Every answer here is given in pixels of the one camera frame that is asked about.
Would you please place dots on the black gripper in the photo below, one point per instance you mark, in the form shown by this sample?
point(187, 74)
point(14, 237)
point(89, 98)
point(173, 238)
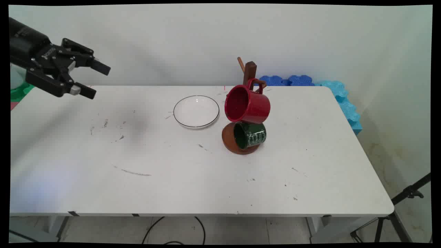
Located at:
point(31, 44)

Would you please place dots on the red enamel mug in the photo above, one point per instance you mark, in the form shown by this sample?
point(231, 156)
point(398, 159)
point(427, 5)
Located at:
point(256, 105)

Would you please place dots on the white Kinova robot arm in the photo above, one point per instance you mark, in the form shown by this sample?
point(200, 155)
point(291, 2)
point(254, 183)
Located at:
point(15, 77)

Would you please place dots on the green foam mat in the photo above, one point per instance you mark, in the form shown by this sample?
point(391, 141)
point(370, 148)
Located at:
point(19, 93)

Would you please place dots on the pink foam mat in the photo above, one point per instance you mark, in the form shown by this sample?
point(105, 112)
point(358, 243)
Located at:
point(13, 105)

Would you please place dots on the white plate with black rim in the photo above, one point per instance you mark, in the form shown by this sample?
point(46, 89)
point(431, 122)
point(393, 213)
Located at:
point(196, 112)

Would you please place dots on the white table leg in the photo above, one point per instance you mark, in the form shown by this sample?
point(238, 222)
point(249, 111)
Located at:
point(318, 229)
point(57, 227)

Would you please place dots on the brown wooden mug tree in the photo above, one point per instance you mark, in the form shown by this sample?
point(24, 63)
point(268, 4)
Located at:
point(229, 141)

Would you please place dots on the dark green printed mug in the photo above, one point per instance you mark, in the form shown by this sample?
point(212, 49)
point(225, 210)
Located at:
point(253, 136)

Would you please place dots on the dark blue foam mat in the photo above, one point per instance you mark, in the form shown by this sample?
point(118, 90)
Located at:
point(275, 81)

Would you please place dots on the light blue foam mat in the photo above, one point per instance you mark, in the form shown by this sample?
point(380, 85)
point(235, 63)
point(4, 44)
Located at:
point(348, 110)

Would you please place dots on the black tripod stand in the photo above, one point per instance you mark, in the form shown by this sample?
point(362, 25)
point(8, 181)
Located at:
point(396, 199)

